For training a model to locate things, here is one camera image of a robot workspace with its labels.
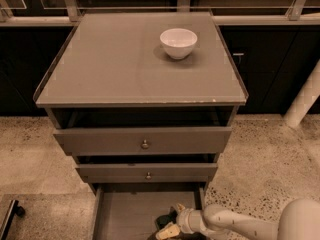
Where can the grey drawer cabinet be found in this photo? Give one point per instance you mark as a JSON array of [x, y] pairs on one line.
[[114, 73]]

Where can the metal railing frame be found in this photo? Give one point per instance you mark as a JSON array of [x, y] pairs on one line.
[[225, 12]]

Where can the drawer metal knob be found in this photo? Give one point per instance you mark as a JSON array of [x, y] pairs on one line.
[[148, 176], [145, 144]]

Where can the middle grey drawer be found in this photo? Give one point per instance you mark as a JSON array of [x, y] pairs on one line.
[[135, 173]]

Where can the top drawer metal knob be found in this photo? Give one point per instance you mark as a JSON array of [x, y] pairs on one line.
[[145, 144]]

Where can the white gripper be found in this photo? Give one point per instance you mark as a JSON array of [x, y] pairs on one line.
[[184, 219]]

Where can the white ceramic bowl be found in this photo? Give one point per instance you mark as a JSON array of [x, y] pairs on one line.
[[178, 43]]

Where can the middle drawer metal knob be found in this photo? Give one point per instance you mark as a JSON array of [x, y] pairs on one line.
[[148, 176]]

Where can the green yellow sponge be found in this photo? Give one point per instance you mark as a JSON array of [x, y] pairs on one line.
[[164, 220]]

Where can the bottom grey open drawer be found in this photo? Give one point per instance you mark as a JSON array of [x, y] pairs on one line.
[[128, 211]]

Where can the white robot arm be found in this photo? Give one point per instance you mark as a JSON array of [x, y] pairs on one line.
[[268, 183]]

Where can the top grey drawer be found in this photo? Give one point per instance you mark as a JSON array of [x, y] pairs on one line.
[[127, 141]]

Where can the black wheeled base corner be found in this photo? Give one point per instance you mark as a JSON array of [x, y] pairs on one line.
[[13, 210]]

